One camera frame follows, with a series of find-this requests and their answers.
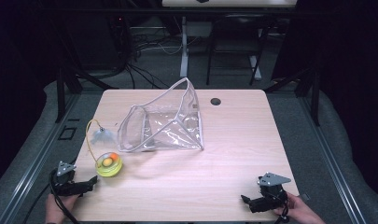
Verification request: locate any white desk top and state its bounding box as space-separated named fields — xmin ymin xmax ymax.
xmin=161 ymin=0 xmax=299 ymax=8

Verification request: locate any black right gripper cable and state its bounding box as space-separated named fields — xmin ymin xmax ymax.
xmin=274 ymin=191 xmax=291 ymax=224

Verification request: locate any yellow cat toy with feather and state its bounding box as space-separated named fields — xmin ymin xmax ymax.
xmin=85 ymin=119 xmax=124 ymax=178

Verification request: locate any clear plastic zipper bag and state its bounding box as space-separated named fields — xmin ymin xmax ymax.
xmin=117 ymin=77 xmax=205 ymax=154

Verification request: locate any black chair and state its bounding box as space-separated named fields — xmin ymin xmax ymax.
xmin=205 ymin=13 xmax=273 ymax=87

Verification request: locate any bundle of floor cables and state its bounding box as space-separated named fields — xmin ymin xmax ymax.
xmin=120 ymin=27 xmax=185 ymax=91

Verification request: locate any black metal frame post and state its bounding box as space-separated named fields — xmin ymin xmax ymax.
xmin=311 ymin=69 xmax=321 ymax=127
xmin=55 ymin=66 xmax=67 ymax=124

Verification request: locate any person's right hand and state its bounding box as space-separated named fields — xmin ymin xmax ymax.
xmin=273 ymin=191 xmax=327 ymax=224

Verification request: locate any white desk leg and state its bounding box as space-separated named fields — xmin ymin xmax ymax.
xmin=179 ymin=16 xmax=190 ymax=78
xmin=249 ymin=55 xmax=263 ymax=81

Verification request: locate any person's left hand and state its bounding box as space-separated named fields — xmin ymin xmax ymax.
xmin=45 ymin=192 xmax=80 ymax=224

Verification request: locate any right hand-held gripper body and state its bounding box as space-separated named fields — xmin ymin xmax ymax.
xmin=251 ymin=172 xmax=292 ymax=215

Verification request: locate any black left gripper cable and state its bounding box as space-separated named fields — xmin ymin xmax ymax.
xmin=21 ymin=169 xmax=82 ymax=224

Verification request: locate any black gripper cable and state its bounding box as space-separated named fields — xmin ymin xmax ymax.
xmin=274 ymin=191 xmax=291 ymax=224
xmin=21 ymin=169 xmax=82 ymax=224

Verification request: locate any aluminium floor rail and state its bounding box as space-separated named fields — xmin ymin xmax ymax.
xmin=0 ymin=92 xmax=82 ymax=224
xmin=297 ymin=94 xmax=368 ymax=224

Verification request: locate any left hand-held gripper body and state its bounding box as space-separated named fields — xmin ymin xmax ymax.
xmin=49 ymin=161 xmax=87 ymax=197

